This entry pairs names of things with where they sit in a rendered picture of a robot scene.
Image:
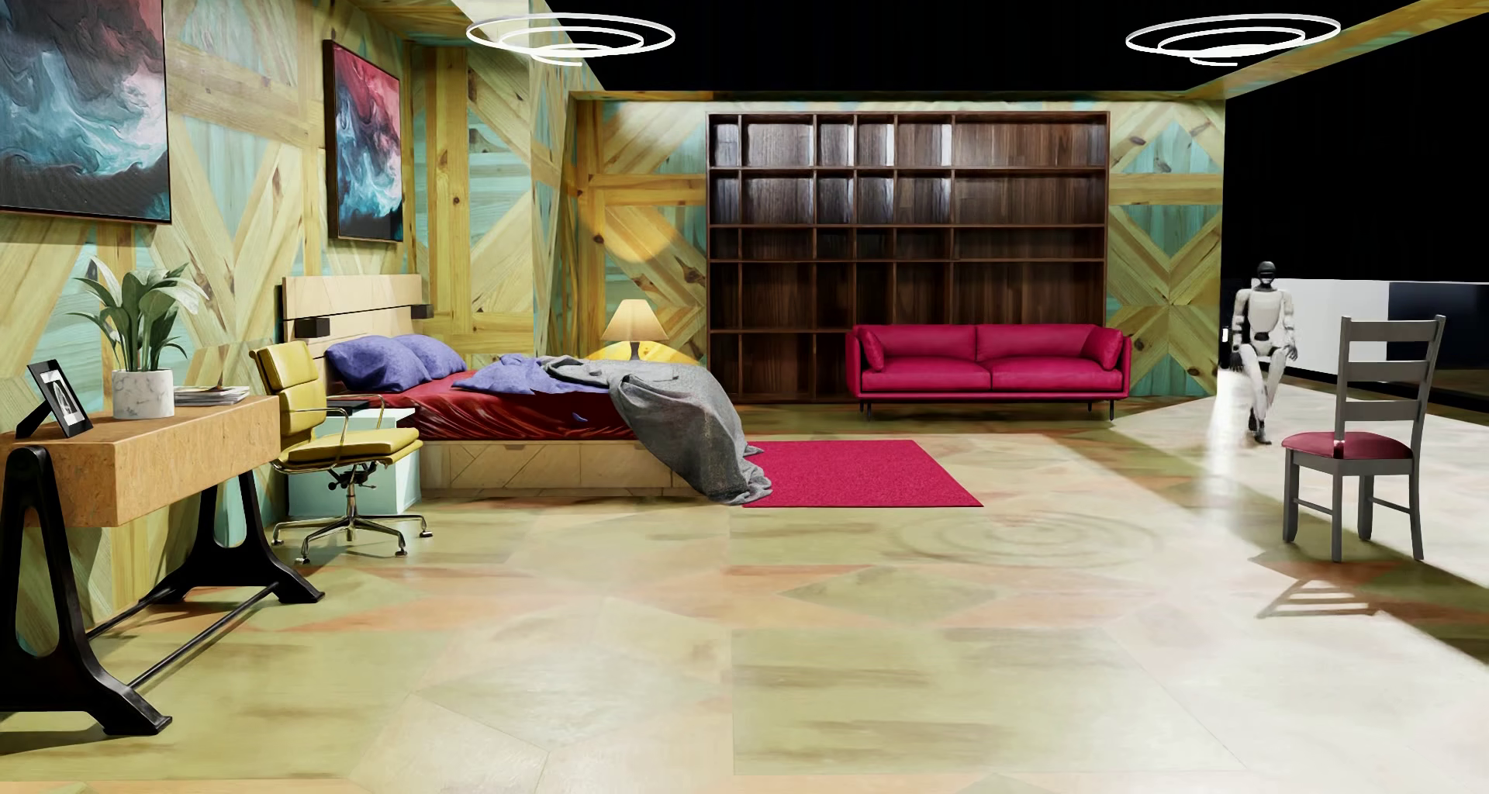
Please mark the red rug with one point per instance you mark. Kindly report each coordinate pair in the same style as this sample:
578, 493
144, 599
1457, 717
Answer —
855, 473

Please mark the stack of books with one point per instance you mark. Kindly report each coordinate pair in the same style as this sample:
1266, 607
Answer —
209, 395

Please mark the grey blanket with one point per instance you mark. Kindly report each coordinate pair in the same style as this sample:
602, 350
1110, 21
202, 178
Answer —
675, 422

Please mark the large abstract wall painting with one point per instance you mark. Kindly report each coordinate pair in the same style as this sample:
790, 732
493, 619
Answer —
81, 79

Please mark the grey chair with red seat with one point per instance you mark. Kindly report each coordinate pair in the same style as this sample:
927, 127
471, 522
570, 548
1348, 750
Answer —
1356, 445

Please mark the yellow round side table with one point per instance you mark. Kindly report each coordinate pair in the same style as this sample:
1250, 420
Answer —
640, 353

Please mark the yellow office chair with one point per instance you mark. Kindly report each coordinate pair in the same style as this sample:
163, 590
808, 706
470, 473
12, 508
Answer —
305, 410

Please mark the white humanoid robot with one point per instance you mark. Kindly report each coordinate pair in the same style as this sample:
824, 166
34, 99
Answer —
1262, 326

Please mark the small abstract wall painting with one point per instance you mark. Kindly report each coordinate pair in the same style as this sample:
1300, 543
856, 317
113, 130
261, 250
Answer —
365, 143

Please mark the red sofa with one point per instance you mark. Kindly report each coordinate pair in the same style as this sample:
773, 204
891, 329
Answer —
989, 364

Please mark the black picture frame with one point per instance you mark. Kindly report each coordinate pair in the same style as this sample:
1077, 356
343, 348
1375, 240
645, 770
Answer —
58, 399

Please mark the wooden bed with red sheet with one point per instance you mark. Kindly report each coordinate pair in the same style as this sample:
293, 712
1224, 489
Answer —
512, 416

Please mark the purple pillow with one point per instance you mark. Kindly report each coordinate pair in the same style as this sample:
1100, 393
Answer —
435, 353
375, 364
512, 375

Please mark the light blue nightstand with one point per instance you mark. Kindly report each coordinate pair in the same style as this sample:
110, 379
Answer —
378, 468

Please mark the wooden desk with black legs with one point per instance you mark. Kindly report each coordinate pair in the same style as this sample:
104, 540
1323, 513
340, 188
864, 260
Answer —
140, 463

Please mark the dark wooden bookshelf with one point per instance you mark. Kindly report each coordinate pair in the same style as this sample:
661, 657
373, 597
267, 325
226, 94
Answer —
907, 236

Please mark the table lamp with beige shade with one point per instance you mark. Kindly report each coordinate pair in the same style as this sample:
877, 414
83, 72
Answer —
634, 322

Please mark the potted plant in white pot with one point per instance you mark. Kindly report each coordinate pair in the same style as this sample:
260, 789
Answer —
142, 340

